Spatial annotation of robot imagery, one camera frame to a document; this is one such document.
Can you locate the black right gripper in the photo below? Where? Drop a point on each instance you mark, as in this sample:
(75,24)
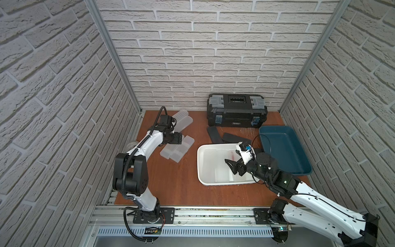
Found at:
(239,165)

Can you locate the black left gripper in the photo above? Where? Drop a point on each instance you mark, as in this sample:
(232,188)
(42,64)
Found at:
(176,138)

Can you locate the small translucent pencil case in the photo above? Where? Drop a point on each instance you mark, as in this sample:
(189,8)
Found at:
(232,155)

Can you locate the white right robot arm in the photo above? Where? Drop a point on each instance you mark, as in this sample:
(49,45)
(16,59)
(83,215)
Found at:
(297,203)

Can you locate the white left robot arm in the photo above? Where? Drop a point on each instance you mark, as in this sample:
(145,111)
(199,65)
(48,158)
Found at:
(131,177)

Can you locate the smooth translucent pencil case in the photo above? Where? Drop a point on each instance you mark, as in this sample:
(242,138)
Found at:
(183,123)

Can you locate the white plastic storage box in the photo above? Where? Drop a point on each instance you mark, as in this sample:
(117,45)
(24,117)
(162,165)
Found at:
(212,169)

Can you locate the ribbed translucent pencil case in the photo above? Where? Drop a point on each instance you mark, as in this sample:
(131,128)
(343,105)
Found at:
(180,115)

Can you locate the flat black pencil case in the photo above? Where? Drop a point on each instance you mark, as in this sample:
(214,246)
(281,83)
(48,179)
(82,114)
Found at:
(230,138)

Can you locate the long black pencil case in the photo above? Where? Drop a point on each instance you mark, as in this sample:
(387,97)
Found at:
(214,135)

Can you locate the teal plastic storage tray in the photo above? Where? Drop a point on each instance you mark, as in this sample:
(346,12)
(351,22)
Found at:
(284,145)

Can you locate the clear tape roll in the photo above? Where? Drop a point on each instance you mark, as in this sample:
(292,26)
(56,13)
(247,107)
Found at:
(131,145)

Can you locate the black plastic toolbox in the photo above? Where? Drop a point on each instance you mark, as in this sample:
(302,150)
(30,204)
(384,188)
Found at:
(236,110)

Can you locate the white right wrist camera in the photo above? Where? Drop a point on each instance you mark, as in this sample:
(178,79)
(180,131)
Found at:
(246,151)

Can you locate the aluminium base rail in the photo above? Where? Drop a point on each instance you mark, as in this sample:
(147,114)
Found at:
(187,221)

